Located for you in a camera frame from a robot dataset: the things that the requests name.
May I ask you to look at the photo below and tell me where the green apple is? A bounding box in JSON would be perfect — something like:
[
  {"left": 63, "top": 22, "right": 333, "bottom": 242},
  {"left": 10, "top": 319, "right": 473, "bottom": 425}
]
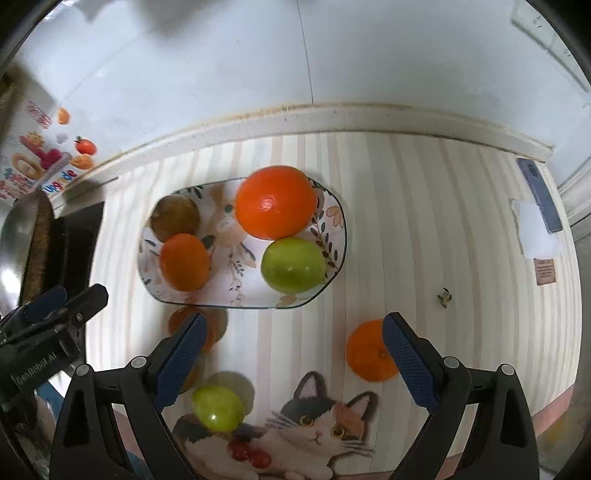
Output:
[
  {"left": 191, "top": 384, "right": 245, "bottom": 433},
  {"left": 260, "top": 237, "right": 327, "bottom": 294}
]

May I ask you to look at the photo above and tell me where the reddish brown apple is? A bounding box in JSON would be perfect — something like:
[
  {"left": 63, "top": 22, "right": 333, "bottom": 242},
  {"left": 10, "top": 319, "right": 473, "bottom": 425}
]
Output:
[{"left": 202, "top": 308, "right": 228, "bottom": 349}]

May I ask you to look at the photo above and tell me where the red cherry tomato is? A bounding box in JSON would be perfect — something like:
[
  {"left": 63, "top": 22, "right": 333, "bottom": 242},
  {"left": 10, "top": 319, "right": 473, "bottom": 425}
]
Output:
[
  {"left": 228, "top": 438, "right": 252, "bottom": 462},
  {"left": 249, "top": 449, "right": 273, "bottom": 469}
]

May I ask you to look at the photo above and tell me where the small dried leaf scrap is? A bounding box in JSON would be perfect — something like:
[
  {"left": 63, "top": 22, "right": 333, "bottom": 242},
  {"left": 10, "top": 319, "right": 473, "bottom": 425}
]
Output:
[{"left": 438, "top": 288, "right": 453, "bottom": 308}]

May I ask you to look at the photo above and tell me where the steel pot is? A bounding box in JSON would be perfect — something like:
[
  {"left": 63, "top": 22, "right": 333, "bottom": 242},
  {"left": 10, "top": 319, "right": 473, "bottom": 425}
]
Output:
[{"left": 1, "top": 188, "right": 54, "bottom": 316}]

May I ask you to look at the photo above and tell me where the small tangerine in plate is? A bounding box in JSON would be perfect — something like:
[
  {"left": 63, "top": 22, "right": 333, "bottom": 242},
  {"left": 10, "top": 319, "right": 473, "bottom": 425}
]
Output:
[{"left": 159, "top": 233, "right": 211, "bottom": 292}]

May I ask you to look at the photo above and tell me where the floral ceramic fruit plate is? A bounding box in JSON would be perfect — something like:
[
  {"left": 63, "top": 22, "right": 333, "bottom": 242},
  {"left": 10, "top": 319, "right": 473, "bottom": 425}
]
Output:
[{"left": 137, "top": 178, "right": 348, "bottom": 309}]

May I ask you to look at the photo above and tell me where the striped cat print mat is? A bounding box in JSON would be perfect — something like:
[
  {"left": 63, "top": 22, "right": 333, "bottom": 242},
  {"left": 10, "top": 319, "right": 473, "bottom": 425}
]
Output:
[{"left": 85, "top": 131, "right": 584, "bottom": 480}]

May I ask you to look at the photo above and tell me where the small brown label card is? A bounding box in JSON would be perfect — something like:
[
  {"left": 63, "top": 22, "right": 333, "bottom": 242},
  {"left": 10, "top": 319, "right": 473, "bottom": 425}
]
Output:
[{"left": 534, "top": 259, "right": 556, "bottom": 286}]

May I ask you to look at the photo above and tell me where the white paper note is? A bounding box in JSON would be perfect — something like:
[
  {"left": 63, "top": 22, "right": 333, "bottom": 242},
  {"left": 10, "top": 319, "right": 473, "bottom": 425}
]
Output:
[{"left": 510, "top": 199, "right": 561, "bottom": 260}]

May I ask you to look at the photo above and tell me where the brown kiwi fruit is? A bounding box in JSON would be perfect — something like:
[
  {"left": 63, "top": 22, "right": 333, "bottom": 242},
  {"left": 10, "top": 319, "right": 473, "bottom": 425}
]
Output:
[{"left": 149, "top": 194, "right": 200, "bottom": 242}]

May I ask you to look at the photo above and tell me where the green apple in plate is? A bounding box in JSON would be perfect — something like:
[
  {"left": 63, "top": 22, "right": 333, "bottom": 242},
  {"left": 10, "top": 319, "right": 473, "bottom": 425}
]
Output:
[{"left": 260, "top": 237, "right": 327, "bottom": 294}]

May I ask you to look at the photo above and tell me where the fruit sticker poster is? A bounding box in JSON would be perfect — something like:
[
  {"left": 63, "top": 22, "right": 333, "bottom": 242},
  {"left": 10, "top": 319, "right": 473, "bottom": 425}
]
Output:
[{"left": 1, "top": 91, "right": 106, "bottom": 205}]

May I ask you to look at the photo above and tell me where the large orange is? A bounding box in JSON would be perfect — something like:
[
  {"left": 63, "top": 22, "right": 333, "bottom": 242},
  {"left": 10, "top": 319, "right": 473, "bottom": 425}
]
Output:
[{"left": 235, "top": 165, "right": 317, "bottom": 240}]

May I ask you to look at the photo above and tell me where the blue phone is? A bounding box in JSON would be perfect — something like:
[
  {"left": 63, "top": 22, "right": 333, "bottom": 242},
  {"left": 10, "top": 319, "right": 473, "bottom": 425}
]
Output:
[{"left": 517, "top": 158, "right": 563, "bottom": 233}]

